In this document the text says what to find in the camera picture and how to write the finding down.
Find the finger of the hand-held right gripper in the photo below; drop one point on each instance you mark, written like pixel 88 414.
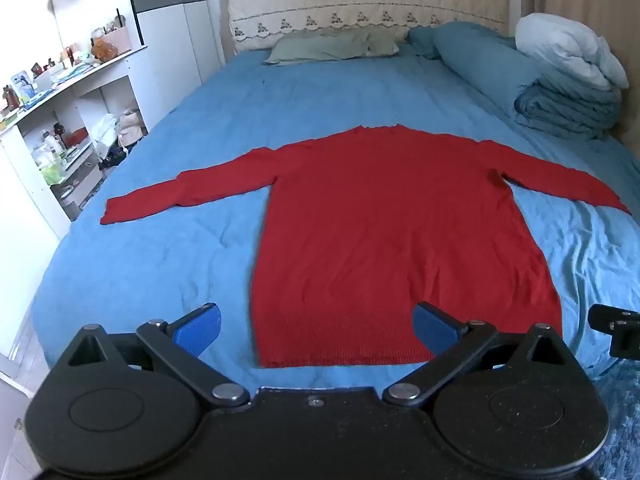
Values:
pixel 612 324

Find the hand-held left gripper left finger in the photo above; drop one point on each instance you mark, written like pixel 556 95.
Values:
pixel 200 327

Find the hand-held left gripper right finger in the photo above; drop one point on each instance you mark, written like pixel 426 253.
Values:
pixel 431 327

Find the red knit sweater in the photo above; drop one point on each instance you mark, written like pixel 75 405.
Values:
pixel 380 240

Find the blue shaggy rug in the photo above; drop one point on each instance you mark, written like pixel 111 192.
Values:
pixel 620 420

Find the bed with blue sheet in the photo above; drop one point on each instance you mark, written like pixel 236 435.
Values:
pixel 200 110

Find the folded blue quilt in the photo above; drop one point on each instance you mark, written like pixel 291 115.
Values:
pixel 570 110

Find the white plastic bag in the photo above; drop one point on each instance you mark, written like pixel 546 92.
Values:
pixel 106 130

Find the red box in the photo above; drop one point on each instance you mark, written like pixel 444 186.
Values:
pixel 76 137

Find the white shelf unit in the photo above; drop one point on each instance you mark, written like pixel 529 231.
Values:
pixel 30 170

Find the blue rolled duvet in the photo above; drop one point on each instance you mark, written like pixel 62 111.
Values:
pixel 480 60

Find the white wardrobe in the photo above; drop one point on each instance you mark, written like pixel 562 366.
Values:
pixel 170 50

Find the white duvet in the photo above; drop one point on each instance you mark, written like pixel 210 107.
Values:
pixel 565 45

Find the brown plush toy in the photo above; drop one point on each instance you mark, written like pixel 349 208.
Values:
pixel 103 50

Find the pink box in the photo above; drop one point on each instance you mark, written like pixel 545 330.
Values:
pixel 117 40

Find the green pillow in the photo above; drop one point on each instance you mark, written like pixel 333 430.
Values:
pixel 320 45

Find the beige embroidered headboard cover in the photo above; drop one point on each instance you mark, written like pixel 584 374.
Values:
pixel 350 0

